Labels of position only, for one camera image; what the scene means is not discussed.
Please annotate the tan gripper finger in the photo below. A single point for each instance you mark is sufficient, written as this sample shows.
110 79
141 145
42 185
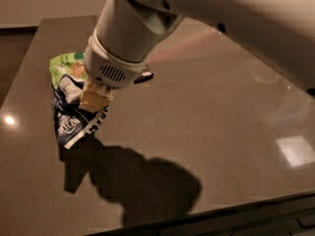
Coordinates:
95 96

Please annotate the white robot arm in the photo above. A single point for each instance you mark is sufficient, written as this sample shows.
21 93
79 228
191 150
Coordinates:
281 33

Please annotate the blue chip bag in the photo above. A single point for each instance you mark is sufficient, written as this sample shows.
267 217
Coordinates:
71 122

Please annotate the small black snack packet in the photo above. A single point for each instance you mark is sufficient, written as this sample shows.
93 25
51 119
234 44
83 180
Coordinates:
144 76

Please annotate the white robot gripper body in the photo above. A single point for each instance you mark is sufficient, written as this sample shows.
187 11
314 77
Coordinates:
105 69

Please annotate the green rice chip bag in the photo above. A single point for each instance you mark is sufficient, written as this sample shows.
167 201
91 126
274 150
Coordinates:
71 64

